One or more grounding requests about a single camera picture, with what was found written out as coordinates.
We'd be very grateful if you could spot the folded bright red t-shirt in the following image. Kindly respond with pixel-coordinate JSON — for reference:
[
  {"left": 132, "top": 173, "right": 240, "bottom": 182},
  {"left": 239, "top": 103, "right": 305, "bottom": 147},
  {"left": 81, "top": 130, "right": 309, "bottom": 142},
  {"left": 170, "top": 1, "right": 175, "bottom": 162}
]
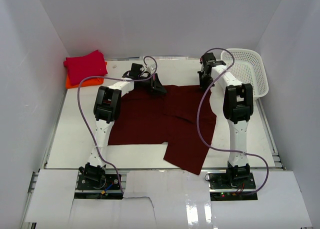
[{"left": 63, "top": 50, "right": 108, "bottom": 87}]

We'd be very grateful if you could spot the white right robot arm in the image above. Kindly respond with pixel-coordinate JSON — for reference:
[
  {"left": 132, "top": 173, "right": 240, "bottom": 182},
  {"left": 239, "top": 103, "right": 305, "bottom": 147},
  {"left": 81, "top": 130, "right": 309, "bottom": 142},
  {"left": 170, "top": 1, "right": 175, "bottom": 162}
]
[{"left": 198, "top": 52, "right": 254, "bottom": 188}]

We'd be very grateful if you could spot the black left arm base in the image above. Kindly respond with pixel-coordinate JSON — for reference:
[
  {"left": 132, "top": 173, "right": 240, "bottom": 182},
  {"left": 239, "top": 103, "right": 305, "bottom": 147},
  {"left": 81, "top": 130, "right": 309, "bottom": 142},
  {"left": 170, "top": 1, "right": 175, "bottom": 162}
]
[{"left": 74, "top": 174, "right": 123, "bottom": 200}]

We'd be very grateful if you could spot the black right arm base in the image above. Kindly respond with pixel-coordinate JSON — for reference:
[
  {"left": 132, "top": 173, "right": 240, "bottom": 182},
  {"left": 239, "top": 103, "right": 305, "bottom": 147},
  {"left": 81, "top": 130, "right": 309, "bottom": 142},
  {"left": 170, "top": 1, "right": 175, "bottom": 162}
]
[{"left": 204, "top": 172, "right": 258, "bottom": 202}]

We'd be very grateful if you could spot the folded orange t-shirt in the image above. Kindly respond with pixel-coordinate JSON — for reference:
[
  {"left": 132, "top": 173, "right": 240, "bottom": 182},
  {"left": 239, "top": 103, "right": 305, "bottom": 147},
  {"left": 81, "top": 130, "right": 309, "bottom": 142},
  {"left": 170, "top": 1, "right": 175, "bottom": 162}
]
[{"left": 65, "top": 61, "right": 108, "bottom": 89}]

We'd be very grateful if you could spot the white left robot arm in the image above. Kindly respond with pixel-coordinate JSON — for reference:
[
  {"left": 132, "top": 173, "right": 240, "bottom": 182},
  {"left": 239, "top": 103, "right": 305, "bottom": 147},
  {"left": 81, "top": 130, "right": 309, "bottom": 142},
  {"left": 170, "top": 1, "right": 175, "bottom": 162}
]
[{"left": 77, "top": 61, "right": 167, "bottom": 190}]

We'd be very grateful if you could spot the white perforated plastic basket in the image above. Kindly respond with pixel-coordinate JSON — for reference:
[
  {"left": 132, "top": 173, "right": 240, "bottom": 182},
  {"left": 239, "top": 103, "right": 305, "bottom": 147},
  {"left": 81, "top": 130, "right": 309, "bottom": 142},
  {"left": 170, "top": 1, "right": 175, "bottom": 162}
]
[{"left": 219, "top": 48, "right": 269, "bottom": 100}]

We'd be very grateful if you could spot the dark red t-shirt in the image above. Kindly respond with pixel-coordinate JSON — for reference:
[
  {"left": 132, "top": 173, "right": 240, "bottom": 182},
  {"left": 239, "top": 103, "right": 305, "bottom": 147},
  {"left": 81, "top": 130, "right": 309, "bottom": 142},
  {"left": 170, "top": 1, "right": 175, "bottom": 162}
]
[{"left": 108, "top": 85, "right": 217, "bottom": 175}]

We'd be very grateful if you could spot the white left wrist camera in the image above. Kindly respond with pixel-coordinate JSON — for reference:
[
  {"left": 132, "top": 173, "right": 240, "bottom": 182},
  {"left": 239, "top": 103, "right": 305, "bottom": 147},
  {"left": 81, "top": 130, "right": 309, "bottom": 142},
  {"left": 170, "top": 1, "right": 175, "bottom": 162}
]
[{"left": 146, "top": 63, "right": 158, "bottom": 75}]

